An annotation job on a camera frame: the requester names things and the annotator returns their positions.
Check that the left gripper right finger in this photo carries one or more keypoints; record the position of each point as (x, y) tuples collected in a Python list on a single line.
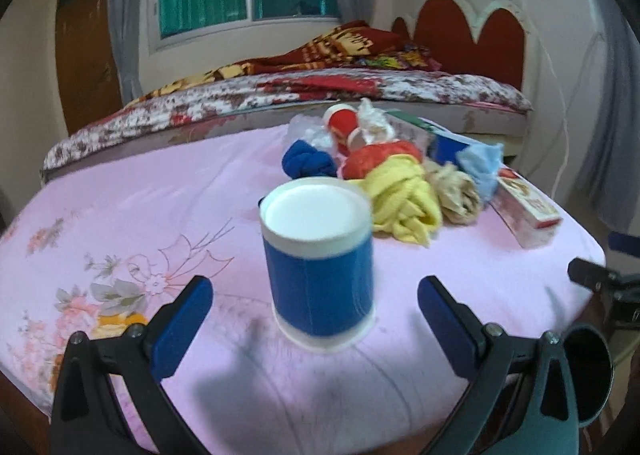
[(520, 396)]

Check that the bed with floral sheet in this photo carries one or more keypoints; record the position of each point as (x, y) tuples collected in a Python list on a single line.
[(174, 107)]

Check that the blue white carton box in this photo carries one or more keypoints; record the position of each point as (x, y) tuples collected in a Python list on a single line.
[(445, 145)]

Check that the blue cloth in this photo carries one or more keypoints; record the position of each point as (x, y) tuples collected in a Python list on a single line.
[(301, 160)]

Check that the red yellow blanket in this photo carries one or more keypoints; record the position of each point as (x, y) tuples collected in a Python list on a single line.
[(354, 44)]

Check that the clear plastic bag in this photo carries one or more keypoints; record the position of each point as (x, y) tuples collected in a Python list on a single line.
[(372, 120)]

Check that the black trash bin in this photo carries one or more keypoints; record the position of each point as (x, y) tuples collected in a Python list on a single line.
[(591, 369)]

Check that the brown wooden door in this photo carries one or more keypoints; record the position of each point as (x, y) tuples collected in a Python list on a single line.
[(88, 84)]

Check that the red plastic bag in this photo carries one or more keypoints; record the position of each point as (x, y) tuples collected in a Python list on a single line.
[(360, 162)]

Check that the grey hanging cloth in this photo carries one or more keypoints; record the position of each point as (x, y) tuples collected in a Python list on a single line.
[(610, 171)]

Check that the yellow cloth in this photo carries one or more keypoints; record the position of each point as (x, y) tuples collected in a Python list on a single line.
[(403, 203)]

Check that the light blue paper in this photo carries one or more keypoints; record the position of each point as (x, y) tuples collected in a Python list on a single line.
[(482, 162)]

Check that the grey curtain left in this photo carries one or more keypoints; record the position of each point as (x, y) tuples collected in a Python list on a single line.
[(123, 21)]

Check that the red heart headboard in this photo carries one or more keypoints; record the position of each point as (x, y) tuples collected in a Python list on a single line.
[(491, 43)]

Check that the pink floral table cloth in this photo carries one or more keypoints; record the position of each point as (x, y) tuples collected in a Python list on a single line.
[(106, 246)]

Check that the green white carton box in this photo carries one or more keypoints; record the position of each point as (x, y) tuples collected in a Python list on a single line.
[(412, 129)]

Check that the red white paper cup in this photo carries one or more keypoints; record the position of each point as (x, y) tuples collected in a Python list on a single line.
[(342, 121)]

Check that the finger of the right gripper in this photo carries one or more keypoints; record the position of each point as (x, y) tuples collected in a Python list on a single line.
[(592, 276), (623, 243)]

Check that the blue white paper cup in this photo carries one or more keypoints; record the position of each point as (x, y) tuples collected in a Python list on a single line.
[(317, 236)]

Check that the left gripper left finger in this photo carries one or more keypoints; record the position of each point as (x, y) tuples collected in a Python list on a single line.
[(87, 417)]

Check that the red white carton box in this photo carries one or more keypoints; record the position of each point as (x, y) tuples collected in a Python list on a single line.
[(530, 217)]

